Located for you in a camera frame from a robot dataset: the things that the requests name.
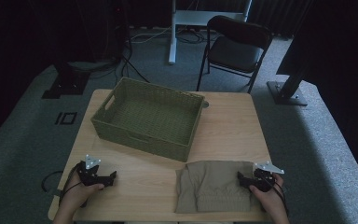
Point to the black stand with flat base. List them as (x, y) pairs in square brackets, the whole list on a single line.
[(66, 85)]

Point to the black slanted stand with base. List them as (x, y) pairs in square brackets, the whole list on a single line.
[(287, 93)]

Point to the person's left hand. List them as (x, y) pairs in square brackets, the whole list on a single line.
[(77, 196)]

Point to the white metal desk frame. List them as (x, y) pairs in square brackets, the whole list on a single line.
[(174, 37)]

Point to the green woven basket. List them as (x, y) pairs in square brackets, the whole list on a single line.
[(149, 119)]

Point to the person's right hand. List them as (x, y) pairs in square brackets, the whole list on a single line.
[(272, 199)]

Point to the khaki pants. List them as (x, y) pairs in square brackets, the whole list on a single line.
[(211, 186)]

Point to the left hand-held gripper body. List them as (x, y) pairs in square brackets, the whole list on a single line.
[(88, 175)]

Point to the black folding chair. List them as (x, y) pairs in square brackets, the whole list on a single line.
[(236, 51)]

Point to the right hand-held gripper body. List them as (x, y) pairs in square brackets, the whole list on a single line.
[(262, 182)]

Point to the dark equipment tower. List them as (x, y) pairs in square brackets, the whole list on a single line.
[(110, 31)]

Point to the dark curtain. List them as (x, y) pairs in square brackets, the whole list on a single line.
[(279, 15)]

